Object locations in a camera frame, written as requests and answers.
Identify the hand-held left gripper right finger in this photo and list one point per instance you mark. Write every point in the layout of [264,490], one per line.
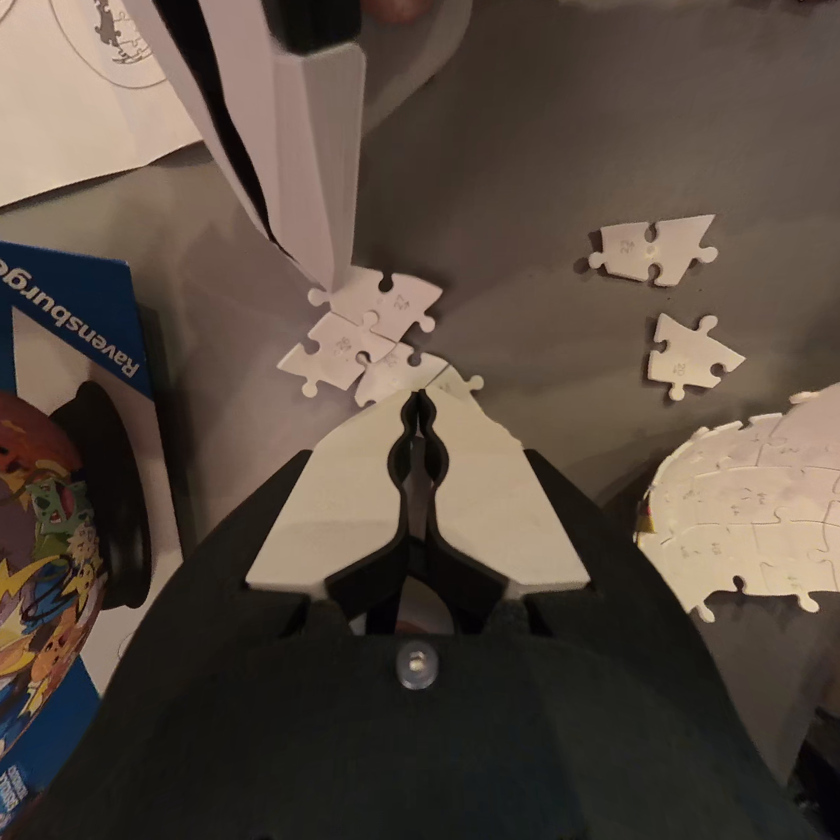
[505,518]

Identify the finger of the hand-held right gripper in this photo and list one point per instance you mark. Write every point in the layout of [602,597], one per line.
[315,164]
[190,98]

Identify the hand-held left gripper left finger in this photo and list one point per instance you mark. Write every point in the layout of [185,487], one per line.
[315,512]

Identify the joined white puzzle piece strip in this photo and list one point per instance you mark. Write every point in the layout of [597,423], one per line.
[348,341]

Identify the single white puzzle piece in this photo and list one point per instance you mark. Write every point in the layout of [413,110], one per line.
[686,358]

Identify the blue puzzle ball box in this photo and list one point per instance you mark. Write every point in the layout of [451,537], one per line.
[59,308]

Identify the half-built white puzzle ball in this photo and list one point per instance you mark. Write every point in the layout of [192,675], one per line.
[754,499]

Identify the joined pair white puzzle pieces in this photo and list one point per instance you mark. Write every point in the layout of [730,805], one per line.
[630,253]

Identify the person's right hand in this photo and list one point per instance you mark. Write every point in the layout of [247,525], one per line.
[397,10]

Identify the white instruction sheet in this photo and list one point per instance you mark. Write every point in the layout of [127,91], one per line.
[52,118]

